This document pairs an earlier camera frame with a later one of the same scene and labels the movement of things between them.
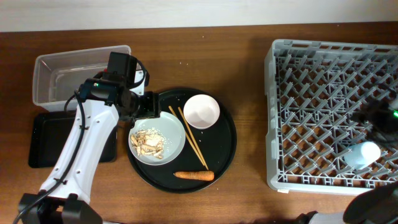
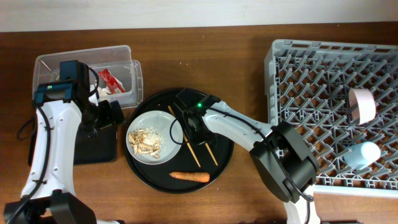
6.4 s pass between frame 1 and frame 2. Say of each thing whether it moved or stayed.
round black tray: stayed
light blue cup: stayed
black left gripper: moved
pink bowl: moved
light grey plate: stayed
